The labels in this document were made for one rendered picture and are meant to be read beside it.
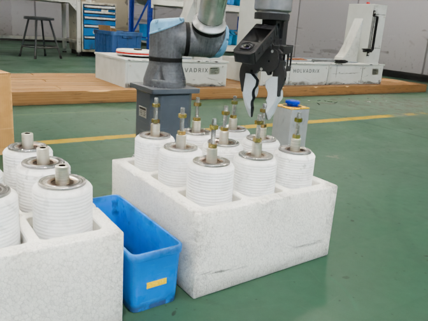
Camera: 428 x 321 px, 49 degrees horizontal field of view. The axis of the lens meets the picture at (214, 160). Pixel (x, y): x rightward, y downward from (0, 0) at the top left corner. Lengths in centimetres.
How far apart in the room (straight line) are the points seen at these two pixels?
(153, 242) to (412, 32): 607
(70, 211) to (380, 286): 67
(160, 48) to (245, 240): 85
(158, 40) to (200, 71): 181
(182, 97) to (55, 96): 142
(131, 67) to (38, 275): 249
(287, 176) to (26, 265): 58
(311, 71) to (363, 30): 86
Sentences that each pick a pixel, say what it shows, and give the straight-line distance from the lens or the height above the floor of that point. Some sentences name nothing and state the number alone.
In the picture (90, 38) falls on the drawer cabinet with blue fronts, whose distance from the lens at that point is 659.
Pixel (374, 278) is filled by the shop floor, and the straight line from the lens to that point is 114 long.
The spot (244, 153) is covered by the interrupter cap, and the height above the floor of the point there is 25.
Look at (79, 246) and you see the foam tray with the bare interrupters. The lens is 78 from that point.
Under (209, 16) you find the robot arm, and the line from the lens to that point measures 158.
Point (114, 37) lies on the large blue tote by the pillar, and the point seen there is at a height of 30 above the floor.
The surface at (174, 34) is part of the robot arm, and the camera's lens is 162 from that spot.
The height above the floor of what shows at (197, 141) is 24.
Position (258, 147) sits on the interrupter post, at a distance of 100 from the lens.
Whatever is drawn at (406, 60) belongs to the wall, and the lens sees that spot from 683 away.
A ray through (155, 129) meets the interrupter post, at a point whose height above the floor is 27.
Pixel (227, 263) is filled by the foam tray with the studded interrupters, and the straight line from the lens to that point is 96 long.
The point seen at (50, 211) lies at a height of 22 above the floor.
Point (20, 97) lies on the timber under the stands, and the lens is 290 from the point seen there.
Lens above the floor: 52
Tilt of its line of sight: 16 degrees down
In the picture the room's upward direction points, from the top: 4 degrees clockwise
